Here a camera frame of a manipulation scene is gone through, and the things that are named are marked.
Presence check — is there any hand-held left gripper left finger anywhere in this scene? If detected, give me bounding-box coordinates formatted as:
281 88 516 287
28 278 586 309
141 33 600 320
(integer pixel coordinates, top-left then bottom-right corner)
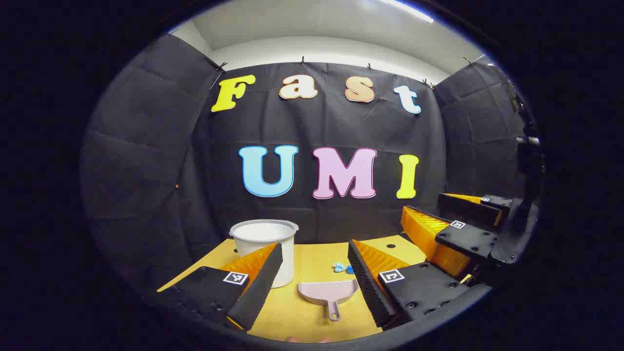
157 242 283 332

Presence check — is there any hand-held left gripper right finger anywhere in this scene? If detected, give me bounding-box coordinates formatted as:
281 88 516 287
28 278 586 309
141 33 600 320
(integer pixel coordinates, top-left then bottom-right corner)
347 239 471 329

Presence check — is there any white garbage bin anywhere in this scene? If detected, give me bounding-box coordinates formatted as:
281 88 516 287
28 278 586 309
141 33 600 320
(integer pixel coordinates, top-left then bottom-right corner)
229 219 299 289

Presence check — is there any pink plastic dustpan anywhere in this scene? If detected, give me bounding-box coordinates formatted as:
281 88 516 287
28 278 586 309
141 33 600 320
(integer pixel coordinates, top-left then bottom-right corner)
298 279 359 322

